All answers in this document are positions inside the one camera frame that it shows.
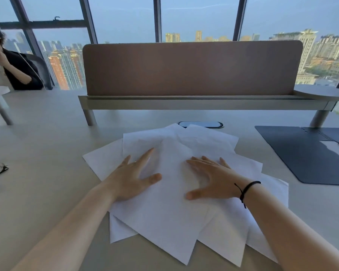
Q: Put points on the person's right hand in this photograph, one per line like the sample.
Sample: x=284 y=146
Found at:
x=217 y=180

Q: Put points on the person's left hand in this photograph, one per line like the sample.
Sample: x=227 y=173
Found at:
x=127 y=182

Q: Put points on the person's left thumb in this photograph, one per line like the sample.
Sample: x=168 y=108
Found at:
x=151 y=179

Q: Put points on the person's right thumb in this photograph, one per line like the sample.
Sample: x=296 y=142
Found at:
x=197 y=194

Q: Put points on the person's right middle finger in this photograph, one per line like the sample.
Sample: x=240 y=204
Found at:
x=210 y=160

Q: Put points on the single white paper sheet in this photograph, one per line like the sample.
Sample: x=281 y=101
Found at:
x=169 y=211

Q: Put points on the person's right forearm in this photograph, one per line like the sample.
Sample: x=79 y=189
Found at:
x=288 y=231

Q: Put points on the person's left forearm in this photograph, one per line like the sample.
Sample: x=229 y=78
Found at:
x=70 y=231

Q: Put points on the pile of white papers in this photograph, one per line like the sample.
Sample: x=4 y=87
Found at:
x=214 y=143

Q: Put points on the grey desk shelf riser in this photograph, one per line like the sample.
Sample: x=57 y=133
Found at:
x=203 y=103

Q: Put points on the dark blue desk mat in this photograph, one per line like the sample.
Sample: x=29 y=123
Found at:
x=293 y=152

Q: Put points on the brown desk divider panel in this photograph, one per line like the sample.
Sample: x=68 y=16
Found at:
x=192 y=67

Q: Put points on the small white paper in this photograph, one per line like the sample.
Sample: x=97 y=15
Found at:
x=334 y=149

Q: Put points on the city buildings outside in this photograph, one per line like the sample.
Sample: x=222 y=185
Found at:
x=66 y=67

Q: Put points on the grey office chair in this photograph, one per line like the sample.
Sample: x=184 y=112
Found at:
x=43 y=70

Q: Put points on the dark window frame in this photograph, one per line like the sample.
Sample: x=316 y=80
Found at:
x=157 y=19

